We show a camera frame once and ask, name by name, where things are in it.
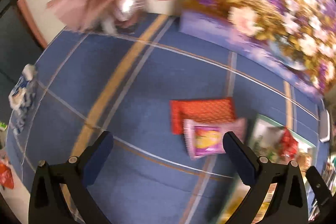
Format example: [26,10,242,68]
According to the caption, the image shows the red patterned packet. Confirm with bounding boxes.
[170,97,236,135]

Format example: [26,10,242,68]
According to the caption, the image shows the blue plaid tablecloth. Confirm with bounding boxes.
[7,14,329,223]

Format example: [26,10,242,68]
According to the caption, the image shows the pink purple swiss roll packet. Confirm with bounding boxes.
[183,118,247,160]

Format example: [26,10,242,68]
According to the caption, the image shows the white teal-rimmed tray box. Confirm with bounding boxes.
[215,115,316,223]

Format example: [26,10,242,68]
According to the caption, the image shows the flower vase painting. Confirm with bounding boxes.
[180,0,335,99]

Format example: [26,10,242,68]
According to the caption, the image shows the crumpled blue white wrapper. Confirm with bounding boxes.
[9,64,38,135]

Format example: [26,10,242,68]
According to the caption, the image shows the red candy-twist snack packet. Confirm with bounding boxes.
[278,127,298,162]

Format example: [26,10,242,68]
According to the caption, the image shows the white power adapter box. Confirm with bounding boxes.
[319,109,330,143]

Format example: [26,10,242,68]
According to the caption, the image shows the colourful bags on floor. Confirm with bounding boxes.
[0,122,14,190]

